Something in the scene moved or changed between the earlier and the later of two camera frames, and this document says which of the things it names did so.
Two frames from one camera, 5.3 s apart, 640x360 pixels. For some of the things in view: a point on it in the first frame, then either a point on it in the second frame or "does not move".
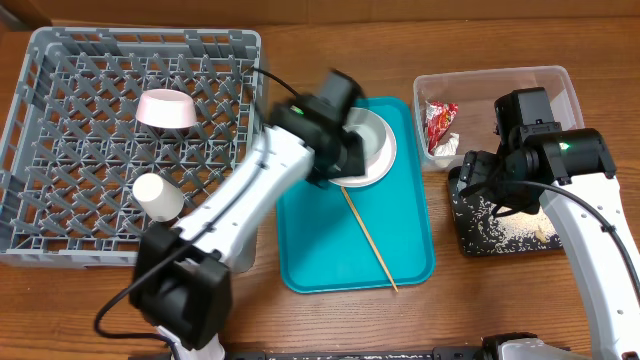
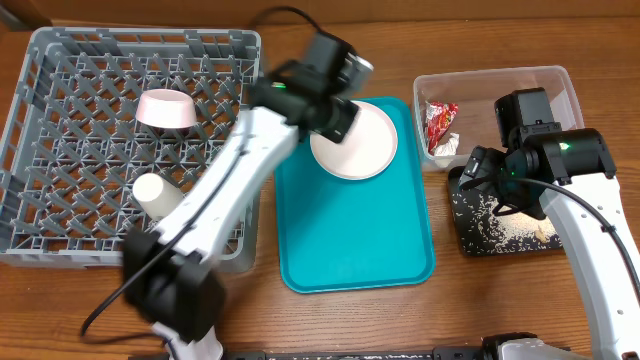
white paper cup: [162, 200] does not move
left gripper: [354, 160] to [339, 130]
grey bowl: [372, 129] to [352, 80]
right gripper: [470, 176] does not move
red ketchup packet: [439, 116] does not move
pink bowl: [166, 109] does not move
